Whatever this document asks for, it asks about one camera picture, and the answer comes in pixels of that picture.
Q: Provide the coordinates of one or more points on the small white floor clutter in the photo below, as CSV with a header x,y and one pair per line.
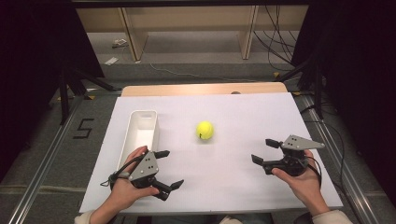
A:
x,y
120,43

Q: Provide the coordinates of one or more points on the light wooden shelf unit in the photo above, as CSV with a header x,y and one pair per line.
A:
x,y
186,28

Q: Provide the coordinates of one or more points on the white plastic bin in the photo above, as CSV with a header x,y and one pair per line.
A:
x,y
141,130

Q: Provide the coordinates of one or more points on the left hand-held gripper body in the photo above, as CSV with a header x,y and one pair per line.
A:
x,y
144,167

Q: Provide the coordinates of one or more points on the yellow tennis ball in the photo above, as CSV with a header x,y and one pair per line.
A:
x,y
205,130

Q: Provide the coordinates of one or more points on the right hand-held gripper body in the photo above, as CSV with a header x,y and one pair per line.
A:
x,y
294,154

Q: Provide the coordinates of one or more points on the person's left hand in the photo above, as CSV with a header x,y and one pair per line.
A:
x,y
126,193

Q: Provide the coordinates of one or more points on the dark curtain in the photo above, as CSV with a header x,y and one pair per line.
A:
x,y
361,77
31,62

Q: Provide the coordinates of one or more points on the white paper scrap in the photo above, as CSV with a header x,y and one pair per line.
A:
x,y
111,61

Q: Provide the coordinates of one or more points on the black tripod stand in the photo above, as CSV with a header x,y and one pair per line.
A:
x,y
63,99
317,87

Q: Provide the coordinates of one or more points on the white table cover board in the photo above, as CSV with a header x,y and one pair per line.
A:
x,y
233,168

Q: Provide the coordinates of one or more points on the person's right hand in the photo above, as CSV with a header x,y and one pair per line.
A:
x,y
306,186

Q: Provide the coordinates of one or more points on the aluminium floor rail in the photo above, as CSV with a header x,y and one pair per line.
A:
x,y
339,161
40,174

